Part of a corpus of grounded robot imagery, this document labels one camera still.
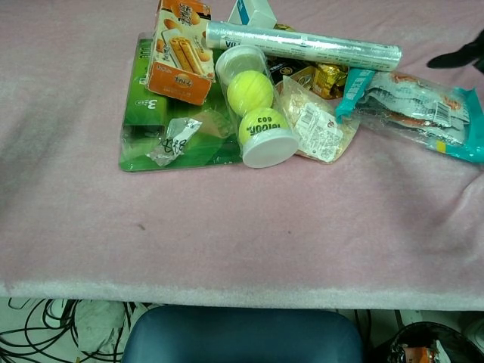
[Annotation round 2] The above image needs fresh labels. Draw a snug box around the white and blue carton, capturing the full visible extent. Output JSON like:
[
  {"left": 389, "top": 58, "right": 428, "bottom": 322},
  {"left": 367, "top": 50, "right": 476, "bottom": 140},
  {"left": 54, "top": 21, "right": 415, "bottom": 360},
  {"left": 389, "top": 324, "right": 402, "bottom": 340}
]
[{"left": 227, "top": 0, "right": 278, "bottom": 30}]

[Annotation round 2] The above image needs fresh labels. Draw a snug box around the clear tennis ball tube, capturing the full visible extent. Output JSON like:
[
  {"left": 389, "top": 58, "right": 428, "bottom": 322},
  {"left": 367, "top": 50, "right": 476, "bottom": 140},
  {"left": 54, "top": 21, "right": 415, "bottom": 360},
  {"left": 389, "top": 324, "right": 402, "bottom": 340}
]
[{"left": 214, "top": 44, "right": 300, "bottom": 169}]

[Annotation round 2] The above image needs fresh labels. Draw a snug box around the black waste bin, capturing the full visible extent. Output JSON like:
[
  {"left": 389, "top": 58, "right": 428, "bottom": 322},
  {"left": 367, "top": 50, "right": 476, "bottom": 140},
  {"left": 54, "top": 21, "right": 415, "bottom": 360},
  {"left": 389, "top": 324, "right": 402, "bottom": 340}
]
[{"left": 384, "top": 321, "right": 484, "bottom": 363}]

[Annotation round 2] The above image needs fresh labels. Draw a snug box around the black and gold packet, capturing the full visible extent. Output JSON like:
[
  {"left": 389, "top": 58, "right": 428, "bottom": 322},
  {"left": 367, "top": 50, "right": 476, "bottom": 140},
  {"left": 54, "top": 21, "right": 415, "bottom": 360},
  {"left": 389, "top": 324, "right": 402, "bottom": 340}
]
[{"left": 266, "top": 56, "right": 315, "bottom": 86}]

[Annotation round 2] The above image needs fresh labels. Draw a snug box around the orange biscuit box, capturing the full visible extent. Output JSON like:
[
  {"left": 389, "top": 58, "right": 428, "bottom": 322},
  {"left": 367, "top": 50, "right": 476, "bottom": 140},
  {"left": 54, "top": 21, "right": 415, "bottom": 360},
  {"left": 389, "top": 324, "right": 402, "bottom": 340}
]
[{"left": 144, "top": 0, "right": 216, "bottom": 107}]

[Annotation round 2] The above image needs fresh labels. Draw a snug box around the black cable bundle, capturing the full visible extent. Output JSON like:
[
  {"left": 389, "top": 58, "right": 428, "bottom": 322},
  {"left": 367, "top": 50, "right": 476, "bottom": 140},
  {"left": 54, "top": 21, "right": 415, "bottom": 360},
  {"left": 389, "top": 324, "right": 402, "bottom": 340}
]
[{"left": 0, "top": 297, "right": 133, "bottom": 363}]

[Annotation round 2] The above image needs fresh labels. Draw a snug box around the yellow tennis ball printed 603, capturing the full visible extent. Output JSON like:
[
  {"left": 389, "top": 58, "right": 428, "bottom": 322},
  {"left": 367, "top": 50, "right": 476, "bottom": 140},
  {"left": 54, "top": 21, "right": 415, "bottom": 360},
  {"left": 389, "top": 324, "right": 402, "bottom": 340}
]
[{"left": 238, "top": 107, "right": 290, "bottom": 145}]

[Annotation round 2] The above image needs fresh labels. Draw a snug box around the white cling film roll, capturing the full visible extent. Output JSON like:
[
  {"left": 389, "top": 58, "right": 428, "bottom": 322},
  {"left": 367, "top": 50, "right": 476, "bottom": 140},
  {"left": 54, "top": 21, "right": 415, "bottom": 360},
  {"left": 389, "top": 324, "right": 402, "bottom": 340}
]
[{"left": 205, "top": 20, "right": 403, "bottom": 73}]

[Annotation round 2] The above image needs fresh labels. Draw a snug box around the yellow tennis ball plain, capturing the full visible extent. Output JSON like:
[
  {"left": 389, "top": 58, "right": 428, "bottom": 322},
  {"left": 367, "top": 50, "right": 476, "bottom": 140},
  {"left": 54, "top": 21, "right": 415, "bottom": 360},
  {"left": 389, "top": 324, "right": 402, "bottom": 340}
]
[{"left": 227, "top": 70, "right": 275, "bottom": 117}]

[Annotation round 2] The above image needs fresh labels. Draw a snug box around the blue chair back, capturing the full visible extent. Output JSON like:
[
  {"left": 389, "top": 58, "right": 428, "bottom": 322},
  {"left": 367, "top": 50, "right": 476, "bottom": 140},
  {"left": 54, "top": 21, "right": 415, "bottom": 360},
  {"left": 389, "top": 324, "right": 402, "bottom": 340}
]
[{"left": 121, "top": 305, "right": 365, "bottom": 363}]

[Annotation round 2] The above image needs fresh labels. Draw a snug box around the pink fleece table cloth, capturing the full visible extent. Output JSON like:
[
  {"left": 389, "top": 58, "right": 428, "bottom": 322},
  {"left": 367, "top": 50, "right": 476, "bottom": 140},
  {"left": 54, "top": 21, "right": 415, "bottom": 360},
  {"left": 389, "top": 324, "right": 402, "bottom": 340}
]
[{"left": 0, "top": 0, "right": 484, "bottom": 312}]

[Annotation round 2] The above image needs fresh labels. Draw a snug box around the green blister pack card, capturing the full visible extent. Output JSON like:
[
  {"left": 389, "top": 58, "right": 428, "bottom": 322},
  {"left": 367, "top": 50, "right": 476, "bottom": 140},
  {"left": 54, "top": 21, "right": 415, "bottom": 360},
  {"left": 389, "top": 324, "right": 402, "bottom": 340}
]
[{"left": 118, "top": 33, "right": 244, "bottom": 173}]

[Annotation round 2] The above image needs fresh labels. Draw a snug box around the teal snack bag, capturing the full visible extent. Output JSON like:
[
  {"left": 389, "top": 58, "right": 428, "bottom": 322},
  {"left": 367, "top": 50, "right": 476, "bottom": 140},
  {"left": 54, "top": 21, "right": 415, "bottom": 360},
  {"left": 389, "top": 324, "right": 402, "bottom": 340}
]
[{"left": 334, "top": 67, "right": 484, "bottom": 164}]

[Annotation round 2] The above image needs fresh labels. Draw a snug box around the gold foil snack packet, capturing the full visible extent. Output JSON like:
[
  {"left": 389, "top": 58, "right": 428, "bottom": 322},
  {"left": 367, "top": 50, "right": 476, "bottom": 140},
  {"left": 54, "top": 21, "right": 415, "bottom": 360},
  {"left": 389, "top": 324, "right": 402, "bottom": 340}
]
[{"left": 302, "top": 63, "right": 349, "bottom": 101}]

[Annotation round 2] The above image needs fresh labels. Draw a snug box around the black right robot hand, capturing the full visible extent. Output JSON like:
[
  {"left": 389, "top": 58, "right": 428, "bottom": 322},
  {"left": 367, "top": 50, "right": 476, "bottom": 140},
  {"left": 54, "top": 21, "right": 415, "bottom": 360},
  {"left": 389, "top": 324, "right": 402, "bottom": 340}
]
[{"left": 427, "top": 29, "right": 484, "bottom": 75}]

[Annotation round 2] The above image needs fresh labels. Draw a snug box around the small clear labelled bag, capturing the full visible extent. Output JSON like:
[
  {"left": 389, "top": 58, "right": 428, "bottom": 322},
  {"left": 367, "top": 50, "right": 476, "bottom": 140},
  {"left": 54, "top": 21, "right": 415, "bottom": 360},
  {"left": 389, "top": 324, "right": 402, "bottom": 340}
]
[{"left": 147, "top": 117, "right": 203, "bottom": 168}]

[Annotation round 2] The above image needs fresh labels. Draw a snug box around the clear bag of flakes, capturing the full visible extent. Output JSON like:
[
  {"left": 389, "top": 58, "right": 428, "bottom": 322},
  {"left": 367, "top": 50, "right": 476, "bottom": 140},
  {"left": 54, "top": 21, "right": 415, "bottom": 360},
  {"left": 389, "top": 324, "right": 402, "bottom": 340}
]
[{"left": 275, "top": 75, "right": 358, "bottom": 164}]

